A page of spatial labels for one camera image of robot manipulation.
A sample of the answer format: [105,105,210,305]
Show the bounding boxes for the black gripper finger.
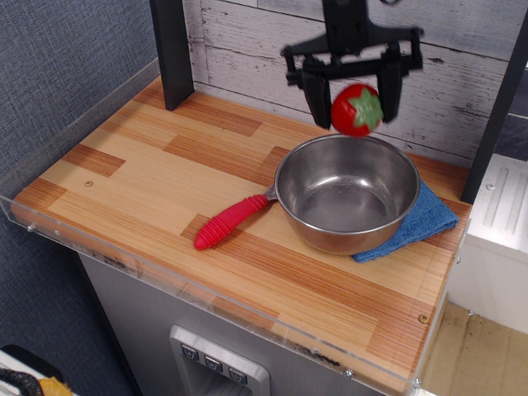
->
[301,71,332,129]
[378,49,403,123]

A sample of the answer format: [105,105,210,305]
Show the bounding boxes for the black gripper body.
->
[281,1,423,87]

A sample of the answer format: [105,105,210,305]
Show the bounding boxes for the red plastic toy strawberry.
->
[331,83,384,138]

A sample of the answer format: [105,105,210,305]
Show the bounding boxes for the blue folded cloth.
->
[351,181,459,263]

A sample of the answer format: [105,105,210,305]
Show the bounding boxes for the clear acrylic table guard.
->
[1,55,469,395]

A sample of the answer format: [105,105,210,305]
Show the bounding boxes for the white ribbed appliance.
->
[447,154,527,333]

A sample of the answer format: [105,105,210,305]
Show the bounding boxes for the grey toy fridge cabinet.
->
[80,256,376,395]

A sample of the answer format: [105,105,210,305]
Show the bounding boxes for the silver dispenser button panel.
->
[169,325,271,395]

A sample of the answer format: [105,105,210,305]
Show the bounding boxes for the stainless pot with red handle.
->
[194,134,421,255]

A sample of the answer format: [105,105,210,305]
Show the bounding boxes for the dark right shelf post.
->
[460,12,527,204]

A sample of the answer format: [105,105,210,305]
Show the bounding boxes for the dark shelf post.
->
[149,0,194,111]
[460,12,527,204]

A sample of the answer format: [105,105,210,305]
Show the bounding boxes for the dark left shelf post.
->
[149,0,194,111]

